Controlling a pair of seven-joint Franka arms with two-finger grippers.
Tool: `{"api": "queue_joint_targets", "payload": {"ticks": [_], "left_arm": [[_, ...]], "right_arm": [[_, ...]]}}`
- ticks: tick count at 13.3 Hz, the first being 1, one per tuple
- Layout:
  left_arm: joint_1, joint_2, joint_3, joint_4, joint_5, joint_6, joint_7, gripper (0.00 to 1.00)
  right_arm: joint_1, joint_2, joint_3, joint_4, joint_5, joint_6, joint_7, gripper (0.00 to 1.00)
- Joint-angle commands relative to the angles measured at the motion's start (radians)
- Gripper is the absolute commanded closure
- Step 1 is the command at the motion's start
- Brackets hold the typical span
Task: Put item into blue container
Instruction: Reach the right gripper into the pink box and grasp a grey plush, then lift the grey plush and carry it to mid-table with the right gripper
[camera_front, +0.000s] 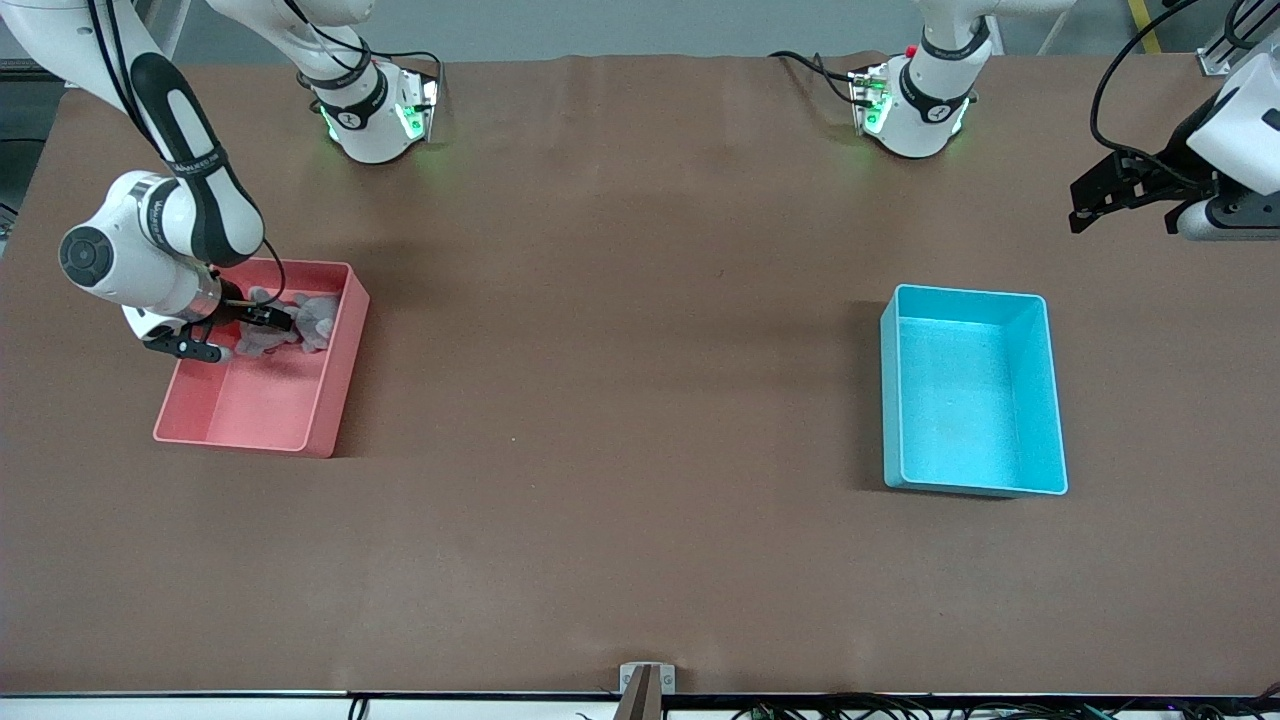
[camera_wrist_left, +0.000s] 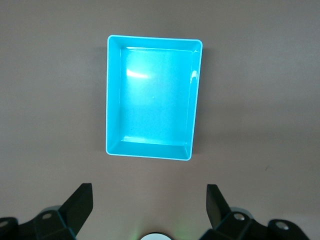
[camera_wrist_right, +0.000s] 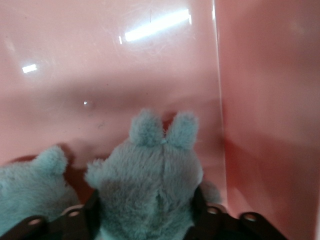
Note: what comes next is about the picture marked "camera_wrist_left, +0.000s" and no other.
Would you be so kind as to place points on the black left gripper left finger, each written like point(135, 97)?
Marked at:
point(62, 220)

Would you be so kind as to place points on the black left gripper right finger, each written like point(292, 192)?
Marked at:
point(225, 220)

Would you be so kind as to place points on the blue plastic box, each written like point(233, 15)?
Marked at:
point(155, 100)

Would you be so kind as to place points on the brown table mat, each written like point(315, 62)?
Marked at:
point(37, 100)

